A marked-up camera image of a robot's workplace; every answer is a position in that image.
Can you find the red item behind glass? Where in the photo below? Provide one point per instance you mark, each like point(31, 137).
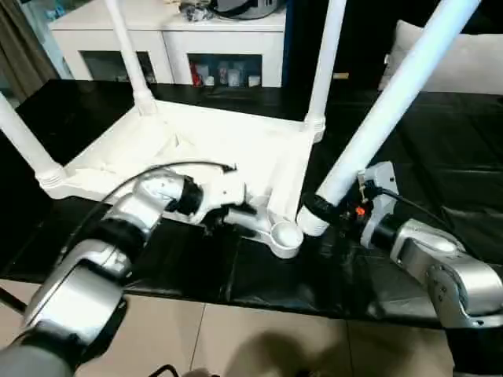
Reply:
point(197, 74)

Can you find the small brown label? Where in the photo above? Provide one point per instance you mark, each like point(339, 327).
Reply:
point(341, 75)

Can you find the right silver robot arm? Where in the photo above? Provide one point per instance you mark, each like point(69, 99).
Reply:
point(444, 259)

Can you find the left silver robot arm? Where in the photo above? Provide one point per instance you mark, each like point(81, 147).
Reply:
point(98, 255)

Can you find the dark olive round object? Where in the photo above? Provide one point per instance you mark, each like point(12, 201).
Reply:
point(204, 372)

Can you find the white plastic table leg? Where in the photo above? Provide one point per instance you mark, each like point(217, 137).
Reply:
point(326, 70)
point(131, 59)
point(393, 98)
point(27, 141)

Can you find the beige curtain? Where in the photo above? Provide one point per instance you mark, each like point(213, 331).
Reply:
point(23, 47)

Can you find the white plastic table top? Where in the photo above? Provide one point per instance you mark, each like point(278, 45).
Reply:
point(196, 133)

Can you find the grey cushion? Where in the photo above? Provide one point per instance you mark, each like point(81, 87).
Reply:
point(463, 63)

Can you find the white cabinet with glass doors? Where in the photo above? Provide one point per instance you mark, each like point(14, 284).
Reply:
point(98, 35)

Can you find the grey helmet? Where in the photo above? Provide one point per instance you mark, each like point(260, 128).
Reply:
point(243, 8)

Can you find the black mat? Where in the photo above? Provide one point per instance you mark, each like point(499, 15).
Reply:
point(432, 137)

